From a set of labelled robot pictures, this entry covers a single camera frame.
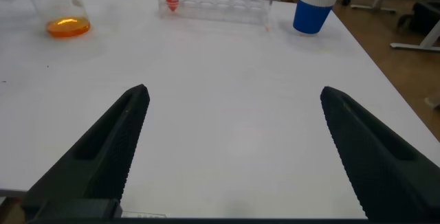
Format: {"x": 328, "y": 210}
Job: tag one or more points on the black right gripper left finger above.
{"x": 99, "y": 162}

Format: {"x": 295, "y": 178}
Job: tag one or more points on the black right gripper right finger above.
{"x": 381, "y": 169}

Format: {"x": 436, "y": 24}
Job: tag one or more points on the clear glass beaker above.
{"x": 67, "y": 26}

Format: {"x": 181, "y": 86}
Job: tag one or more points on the clear acrylic test tube rack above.
{"x": 223, "y": 4}

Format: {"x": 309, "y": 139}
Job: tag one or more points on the black wheeled robot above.
{"x": 423, "y": 14}

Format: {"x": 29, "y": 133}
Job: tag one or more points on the blue paper cup white rim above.
{"x": 311, "y": 18}

